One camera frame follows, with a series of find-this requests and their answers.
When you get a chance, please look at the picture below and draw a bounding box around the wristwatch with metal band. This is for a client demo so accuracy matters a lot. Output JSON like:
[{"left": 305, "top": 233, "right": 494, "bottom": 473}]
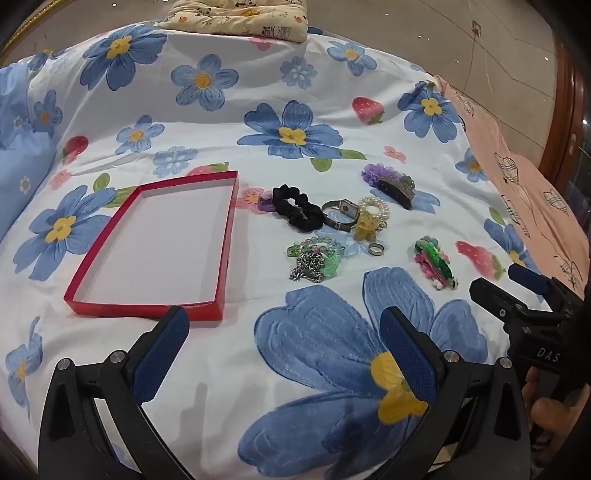
[{"left": 322, "top": 198, "right": 361, "bottom": 232}]

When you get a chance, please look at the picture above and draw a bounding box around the light blue pillow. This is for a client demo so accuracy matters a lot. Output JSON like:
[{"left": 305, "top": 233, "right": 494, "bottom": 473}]
[{"left": 0, "top": 62, "right": 58, "bottom": 243}]

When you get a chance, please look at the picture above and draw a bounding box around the cream printed cushion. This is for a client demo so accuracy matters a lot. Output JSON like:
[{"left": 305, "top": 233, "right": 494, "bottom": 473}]
[{"left": 154, "top": 0, "right": 309, "bottom": 43}]

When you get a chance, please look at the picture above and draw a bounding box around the pearl bracelet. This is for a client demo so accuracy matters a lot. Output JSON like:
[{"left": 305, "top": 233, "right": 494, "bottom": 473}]
[{"left": 358, "top": 196, "right": 390, "bottom": 229}]

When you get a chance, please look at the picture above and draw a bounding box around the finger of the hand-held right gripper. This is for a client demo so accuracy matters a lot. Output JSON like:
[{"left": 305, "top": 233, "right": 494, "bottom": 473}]
[
  {"left": 468, "top": 277, "right": 532, "bottom": 325},
  {"left": 508, "top": 263, "right": 578, "bottom": 306}
]

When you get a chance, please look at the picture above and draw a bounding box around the black scrunchie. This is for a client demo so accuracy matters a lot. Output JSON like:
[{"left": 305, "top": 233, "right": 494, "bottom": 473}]
[{"left": 271, "top": 184, "right": 324, "bottom": 230}]

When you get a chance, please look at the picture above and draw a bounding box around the green braided hair tie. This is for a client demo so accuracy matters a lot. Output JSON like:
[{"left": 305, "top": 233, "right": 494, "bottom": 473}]
[{"left": 416, "top": 237, "right": 460, "bottom": 291}]

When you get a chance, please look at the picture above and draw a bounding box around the pink printed blanket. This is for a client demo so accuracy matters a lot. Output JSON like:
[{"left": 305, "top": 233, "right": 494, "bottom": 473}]
[{"left": 436, "top": 76, "right": 591, "bottom": 305}]

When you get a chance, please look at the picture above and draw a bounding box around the pastel beaded bracelet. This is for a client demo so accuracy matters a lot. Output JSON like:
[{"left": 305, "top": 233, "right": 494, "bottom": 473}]
[{"left": 286, "top": 235, "right": 347, "bottom": 260}]

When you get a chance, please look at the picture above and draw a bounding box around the gold picture frame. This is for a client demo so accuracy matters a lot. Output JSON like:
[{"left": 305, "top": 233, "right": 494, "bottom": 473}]
[{"left": 0, "top": 0, "right": 75, "bottom": 51}]

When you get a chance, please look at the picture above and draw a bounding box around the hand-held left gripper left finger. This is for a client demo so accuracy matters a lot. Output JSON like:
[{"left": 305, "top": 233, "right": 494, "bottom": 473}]
[{"left": 38, "top": 305, "right": 197, "bottom": 480}]

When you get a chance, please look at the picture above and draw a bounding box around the person's right hand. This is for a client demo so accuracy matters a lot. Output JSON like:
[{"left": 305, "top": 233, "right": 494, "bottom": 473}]
[{"left": 524, "top": 368, "right": 591, "bottom": 459}]

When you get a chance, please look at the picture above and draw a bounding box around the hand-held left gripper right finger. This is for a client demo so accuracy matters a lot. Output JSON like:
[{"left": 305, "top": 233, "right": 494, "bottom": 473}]
[{"left": 379, "top": 305, "right": 532, "bottom": 480}]

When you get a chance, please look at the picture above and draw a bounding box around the yellow hair claw clip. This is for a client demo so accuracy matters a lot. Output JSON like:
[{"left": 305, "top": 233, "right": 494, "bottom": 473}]
[{"left": 353, "top": 210, "right": 382, "bottom": 243}]

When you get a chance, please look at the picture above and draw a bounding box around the red shallow cardboard box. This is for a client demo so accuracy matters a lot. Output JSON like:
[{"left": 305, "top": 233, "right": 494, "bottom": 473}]
[{"left": 64, "top": 171, "right": 240, "bottom": 322}]

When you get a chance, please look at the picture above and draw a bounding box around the purple scrunchie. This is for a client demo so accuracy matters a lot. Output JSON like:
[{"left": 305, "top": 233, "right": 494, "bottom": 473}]
[{"left": 361, "top": 164, "right": 402, "bottom": 188}]

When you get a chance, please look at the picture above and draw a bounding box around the wooden furniture edge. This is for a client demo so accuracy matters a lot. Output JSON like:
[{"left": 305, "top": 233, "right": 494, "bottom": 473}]
[{"left": 540, "top": 32, "right": 591, "bottom": 195}]

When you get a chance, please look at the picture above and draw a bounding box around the dark hair claw clip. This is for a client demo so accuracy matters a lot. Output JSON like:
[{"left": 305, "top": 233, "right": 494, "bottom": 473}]
[{"left": 379, "top": 174, "right": 416, "bottom": 210}]

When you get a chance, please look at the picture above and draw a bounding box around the silver chain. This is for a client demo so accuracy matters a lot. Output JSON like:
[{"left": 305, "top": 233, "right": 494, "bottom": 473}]
[{"left": 289, "top": 251, "right": 326, "bottom": 283}]

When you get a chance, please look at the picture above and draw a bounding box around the light green hair tie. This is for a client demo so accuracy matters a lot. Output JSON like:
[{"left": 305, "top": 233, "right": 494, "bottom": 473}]
[{"left": 318, "top": 251, "right": 345, "bottom": 278}]

